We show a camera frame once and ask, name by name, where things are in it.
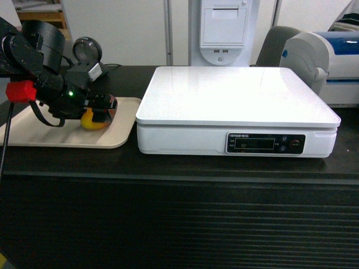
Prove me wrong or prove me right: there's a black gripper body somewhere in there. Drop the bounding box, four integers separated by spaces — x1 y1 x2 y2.
34 65 90 119

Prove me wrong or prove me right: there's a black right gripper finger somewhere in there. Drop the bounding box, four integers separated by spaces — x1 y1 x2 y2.
92 109 113 123

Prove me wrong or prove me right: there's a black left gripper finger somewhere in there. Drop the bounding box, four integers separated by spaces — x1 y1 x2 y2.
86 94 117 110

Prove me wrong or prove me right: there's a dark red yellow mango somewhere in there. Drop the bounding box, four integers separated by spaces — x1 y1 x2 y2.
81 94 118 130

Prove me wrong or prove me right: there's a black checkout counter cabinet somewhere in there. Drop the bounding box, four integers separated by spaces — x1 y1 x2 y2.
0 65 359 269

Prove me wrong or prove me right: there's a white checkout scale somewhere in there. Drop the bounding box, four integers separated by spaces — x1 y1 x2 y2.
136 67 341 158

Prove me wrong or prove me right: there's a round black barcode scanner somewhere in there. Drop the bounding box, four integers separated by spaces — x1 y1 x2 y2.
72 37 108 78

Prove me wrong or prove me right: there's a beige plastic tray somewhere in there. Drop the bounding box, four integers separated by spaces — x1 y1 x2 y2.
8 98 141 149

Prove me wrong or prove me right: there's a wooden pallet shelf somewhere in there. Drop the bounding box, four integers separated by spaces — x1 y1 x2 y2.
12 1 67 29

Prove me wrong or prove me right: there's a white POS terminal stand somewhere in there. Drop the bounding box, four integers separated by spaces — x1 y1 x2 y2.
188 1 277 67

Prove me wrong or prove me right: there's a grey office chair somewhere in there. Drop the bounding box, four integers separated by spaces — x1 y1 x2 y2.
255 26 301 67

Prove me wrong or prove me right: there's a white blue label printer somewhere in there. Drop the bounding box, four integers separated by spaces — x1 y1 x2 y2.
279 31 358 108

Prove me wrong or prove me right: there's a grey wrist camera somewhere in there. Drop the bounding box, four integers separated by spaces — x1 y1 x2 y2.
88 63 103 82

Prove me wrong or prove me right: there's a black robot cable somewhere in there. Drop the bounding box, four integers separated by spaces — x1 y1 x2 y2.
0 99 66 180

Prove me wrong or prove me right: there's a grey vertical wall rail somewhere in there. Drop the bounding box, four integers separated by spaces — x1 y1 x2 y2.
163 0 173 66

